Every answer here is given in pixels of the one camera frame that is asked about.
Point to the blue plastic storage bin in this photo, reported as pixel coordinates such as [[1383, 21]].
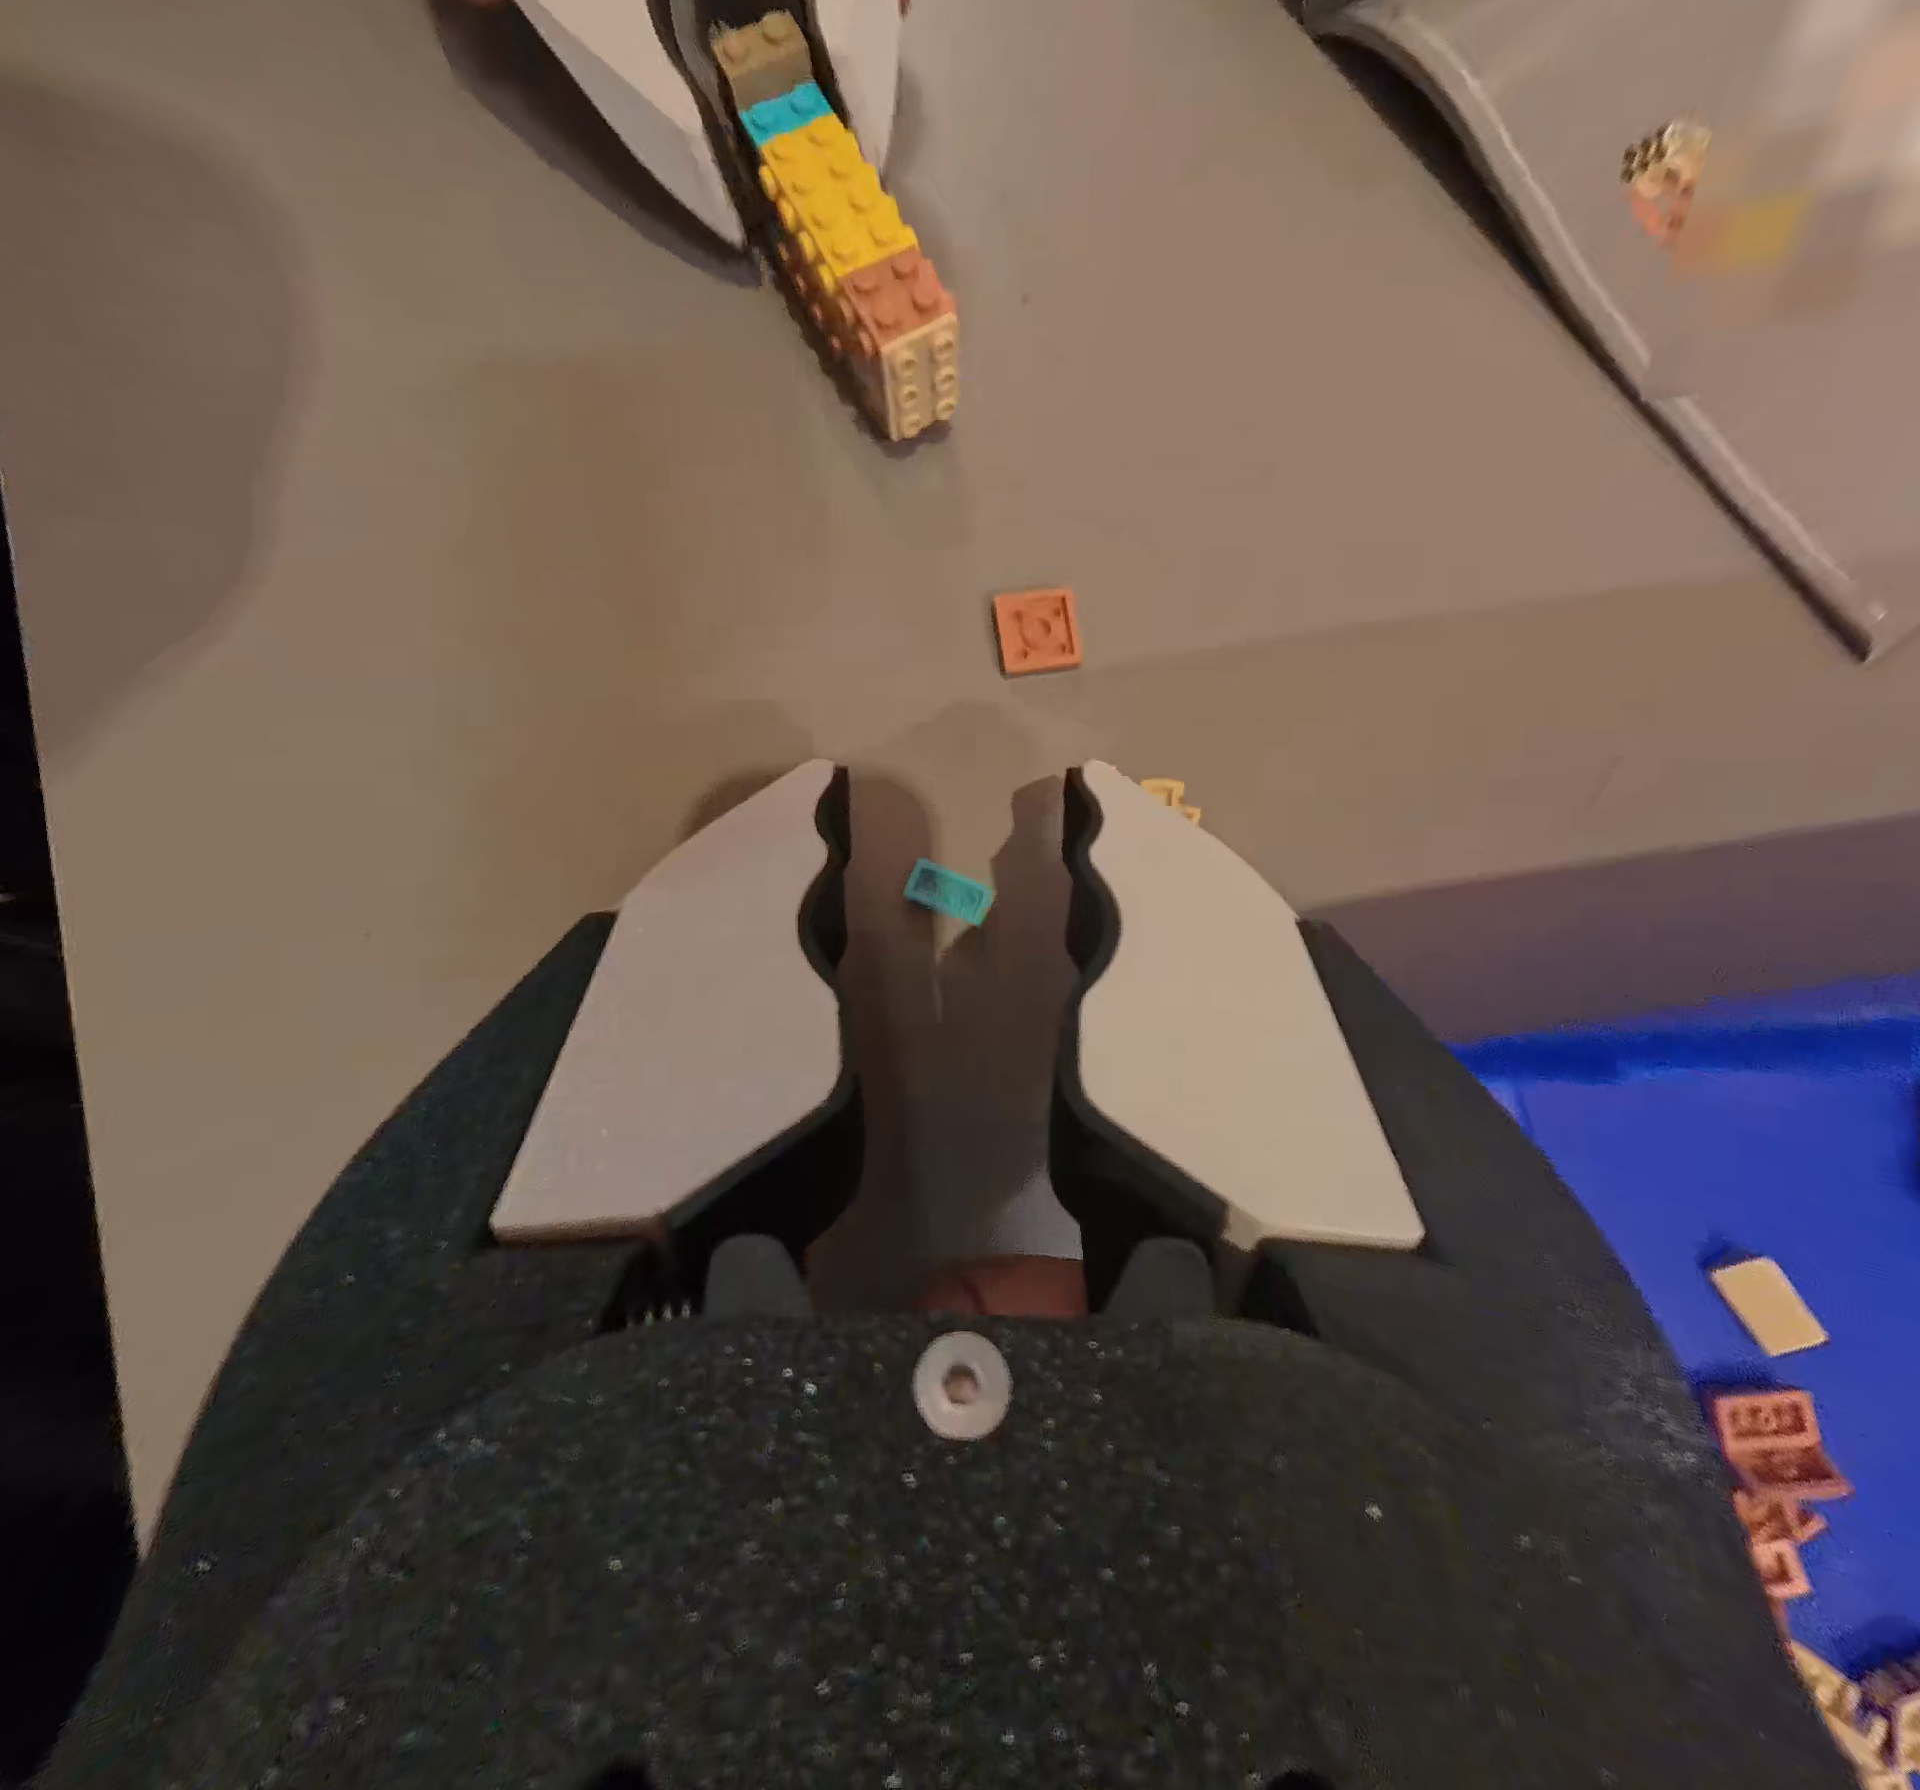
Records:
[[1724, 1144]]

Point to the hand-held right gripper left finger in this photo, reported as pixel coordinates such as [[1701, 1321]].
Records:
[[692, 1041]]

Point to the person's black clothed body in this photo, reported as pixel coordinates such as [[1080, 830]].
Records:
[[36, 1072]]

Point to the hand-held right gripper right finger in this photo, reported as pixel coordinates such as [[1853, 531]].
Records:
[[1244, 1055]]

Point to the long multicoloured lego build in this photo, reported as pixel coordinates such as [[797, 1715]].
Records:
[[832, 214]]

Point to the teal small lego plate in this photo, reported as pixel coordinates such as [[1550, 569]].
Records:
[[947, 894]]

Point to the pile of brown lego pieces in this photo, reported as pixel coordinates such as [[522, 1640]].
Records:
[[1776, 1445]]

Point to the brown square lego plate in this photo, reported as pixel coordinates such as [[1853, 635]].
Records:
[[1033, 632]]

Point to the grey instruction booklet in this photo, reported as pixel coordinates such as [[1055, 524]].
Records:
[[1724, 472]]

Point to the yellow toothed lego piece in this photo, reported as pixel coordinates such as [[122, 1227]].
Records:
[[1175, 802]]

